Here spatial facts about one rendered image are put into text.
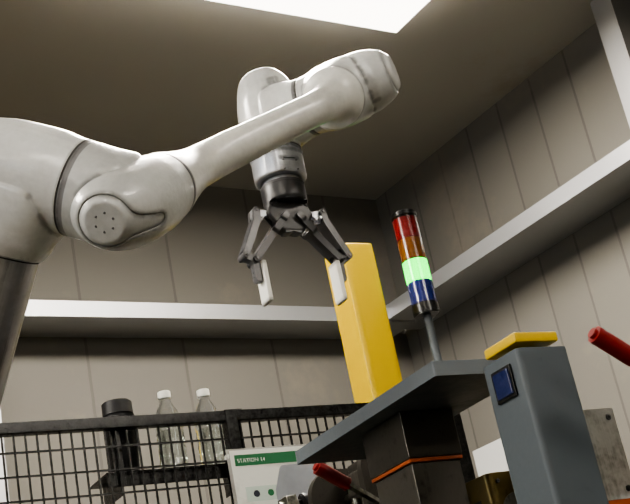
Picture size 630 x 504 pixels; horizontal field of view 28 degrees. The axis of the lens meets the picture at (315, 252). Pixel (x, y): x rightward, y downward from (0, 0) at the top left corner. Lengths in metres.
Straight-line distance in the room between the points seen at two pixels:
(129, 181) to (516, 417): 0.57
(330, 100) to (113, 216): 0.53
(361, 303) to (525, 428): 1.92
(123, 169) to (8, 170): 0.15
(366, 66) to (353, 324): 1.30
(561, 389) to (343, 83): 0.80
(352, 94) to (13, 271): 0.65
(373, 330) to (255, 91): 1.24
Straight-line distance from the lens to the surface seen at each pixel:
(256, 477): 2.91
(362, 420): 1.58
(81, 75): 4.34
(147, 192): 1.59
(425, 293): 3.30
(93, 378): 4.66
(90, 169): 1.61
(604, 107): 4.66
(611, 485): 1.60
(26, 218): 1.64
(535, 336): 1.40
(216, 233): 5.15
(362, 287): 3.27
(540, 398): 1.36
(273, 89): 2.12
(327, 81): 2.01
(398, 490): 1.58
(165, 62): 4.33
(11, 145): 1.66
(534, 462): 1.36
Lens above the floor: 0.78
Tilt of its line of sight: 21 degrees up
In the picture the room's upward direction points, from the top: 12 degrees counter-clockwise
